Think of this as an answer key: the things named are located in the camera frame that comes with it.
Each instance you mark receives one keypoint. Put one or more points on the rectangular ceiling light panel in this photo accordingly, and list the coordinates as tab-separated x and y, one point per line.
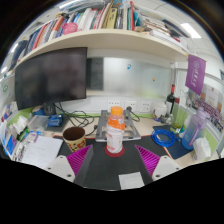
191	30

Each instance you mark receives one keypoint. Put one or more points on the white paper sheet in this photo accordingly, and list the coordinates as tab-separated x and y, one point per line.
131	180

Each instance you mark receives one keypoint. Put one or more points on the large purple water bottle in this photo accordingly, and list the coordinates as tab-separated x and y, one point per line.
193	130

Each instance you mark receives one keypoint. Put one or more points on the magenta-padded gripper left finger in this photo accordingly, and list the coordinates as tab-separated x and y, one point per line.
60	166

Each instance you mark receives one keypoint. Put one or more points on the wall shelf with books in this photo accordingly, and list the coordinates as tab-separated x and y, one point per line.
106	38

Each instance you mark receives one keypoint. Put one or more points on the dark wine bottle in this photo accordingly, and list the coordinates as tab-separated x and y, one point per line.
170	100

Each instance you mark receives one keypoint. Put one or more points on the white round jar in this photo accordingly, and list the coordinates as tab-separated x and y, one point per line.
160	111

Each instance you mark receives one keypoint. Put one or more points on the black computer monitor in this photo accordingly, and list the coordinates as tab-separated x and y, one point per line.
50	78

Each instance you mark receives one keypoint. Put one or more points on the grey metal laptop stand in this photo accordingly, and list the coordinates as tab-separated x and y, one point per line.
132	133

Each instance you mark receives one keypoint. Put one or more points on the brown floral patterned cup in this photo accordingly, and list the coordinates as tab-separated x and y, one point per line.
75	141

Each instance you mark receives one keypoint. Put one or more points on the small blue box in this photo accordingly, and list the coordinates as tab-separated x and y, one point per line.
55	120

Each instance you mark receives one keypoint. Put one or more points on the long ceiling tube light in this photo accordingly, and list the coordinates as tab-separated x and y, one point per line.
69	4

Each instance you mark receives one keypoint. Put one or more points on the clear plastic box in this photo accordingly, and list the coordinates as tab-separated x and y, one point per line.
38	123

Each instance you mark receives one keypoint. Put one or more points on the crumpled white tissue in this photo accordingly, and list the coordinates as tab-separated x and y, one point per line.
201	150

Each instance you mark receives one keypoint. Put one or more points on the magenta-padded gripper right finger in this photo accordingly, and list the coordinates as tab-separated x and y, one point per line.
166	166

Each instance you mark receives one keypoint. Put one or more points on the green translucent cup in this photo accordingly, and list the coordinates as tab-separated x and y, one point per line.
180	118

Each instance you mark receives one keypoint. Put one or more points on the purple hanging pennant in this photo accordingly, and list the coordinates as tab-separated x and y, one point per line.
195	73

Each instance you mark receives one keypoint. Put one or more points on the white wall socket with plug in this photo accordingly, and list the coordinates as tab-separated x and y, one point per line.
130	105

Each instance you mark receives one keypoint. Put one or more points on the orange-capped drink bottle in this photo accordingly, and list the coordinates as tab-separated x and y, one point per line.
115	133

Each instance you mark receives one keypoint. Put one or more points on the white open notebook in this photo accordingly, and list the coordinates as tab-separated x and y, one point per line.
41	151

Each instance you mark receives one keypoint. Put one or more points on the group photo poster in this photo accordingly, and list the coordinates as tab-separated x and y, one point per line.
210	106

